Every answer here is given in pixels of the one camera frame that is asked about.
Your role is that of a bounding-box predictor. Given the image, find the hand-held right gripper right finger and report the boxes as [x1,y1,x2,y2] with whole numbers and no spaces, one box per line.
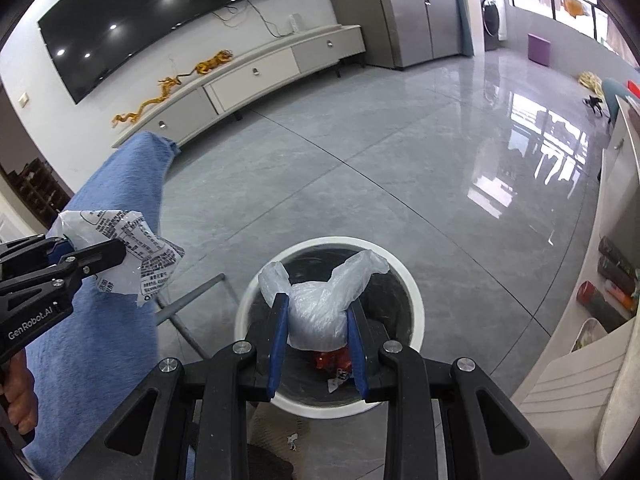
[346,300,573,480]

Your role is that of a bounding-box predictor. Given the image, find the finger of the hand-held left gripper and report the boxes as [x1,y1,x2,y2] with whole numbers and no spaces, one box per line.
[0,238,127,311]
[0,234,76,267]

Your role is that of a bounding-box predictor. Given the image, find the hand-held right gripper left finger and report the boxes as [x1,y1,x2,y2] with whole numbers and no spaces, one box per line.
[60,292,291,480]

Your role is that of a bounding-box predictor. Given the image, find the red snack wrapper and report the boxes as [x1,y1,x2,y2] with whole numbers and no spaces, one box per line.
[312,347,353,371]

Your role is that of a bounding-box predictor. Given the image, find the white printed plastic bag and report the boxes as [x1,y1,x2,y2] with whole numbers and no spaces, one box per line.
[50,208,185,308]

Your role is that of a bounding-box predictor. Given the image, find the clear white plastic bag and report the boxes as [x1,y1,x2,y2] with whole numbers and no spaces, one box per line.
[257,251,390,350]

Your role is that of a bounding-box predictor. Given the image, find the white round trash bin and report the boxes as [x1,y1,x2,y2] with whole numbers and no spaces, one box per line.
[234,236,426,418]

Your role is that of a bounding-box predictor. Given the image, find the person's left hand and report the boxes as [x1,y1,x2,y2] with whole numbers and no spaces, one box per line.
[0,350,38,443]

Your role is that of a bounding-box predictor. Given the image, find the dark wooden shoe rack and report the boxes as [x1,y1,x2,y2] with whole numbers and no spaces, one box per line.
[0,157,71,233]

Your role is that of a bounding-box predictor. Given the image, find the blue fluffy blanket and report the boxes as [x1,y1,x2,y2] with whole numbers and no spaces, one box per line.
[22,131,183,480]

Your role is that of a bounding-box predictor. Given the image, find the golden dragon figurine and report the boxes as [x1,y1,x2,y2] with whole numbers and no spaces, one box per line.
[112,74,193,125]

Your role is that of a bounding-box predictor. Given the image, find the golden tiger figurine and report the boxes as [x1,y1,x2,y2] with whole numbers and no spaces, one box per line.
[195,49,234,76]

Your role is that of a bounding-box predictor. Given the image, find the white dish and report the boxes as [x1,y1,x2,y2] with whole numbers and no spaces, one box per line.
[570,317,608,356]

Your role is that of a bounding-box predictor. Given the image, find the white grey television cabinet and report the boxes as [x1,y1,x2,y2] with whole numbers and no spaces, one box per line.
[111,24,363,148]

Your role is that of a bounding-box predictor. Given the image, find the red capped dark canister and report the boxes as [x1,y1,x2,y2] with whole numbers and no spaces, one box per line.
[576,281,628,333]

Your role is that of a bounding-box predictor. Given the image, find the large black television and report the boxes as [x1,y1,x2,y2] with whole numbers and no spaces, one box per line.
[37,0,297,106]

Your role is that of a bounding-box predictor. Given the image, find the orange bottle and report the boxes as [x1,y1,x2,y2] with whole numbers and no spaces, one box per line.
[597,257,638,318]

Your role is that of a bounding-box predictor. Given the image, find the dark bottle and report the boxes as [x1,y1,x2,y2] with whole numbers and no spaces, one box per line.
[598,236,638,276]

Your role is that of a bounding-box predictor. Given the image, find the white shelf unit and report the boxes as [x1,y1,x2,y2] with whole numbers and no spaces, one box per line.
[547,94,640,361]

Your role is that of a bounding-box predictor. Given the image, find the grey refrigerator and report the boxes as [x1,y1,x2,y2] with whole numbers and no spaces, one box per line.
[367,0,463,71]

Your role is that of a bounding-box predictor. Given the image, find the purple stool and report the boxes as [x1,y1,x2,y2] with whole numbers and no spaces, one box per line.
[527,33,552,67]

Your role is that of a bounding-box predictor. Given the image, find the teal chair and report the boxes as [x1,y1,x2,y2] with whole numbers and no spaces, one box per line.
[600,77,628,121]

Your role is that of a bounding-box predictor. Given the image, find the washing machine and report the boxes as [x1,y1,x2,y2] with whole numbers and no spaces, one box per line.
[475,0,508,52]

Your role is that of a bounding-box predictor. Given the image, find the hanging yellow cloth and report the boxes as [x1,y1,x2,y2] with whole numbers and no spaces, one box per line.
[560,0,591,20]

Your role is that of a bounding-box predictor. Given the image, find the grey metal table frame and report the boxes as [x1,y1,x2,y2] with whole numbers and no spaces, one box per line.
[155,272,226,361]

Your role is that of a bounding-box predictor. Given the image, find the white wall cables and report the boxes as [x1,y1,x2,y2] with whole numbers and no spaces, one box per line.
[212,2,291,38]

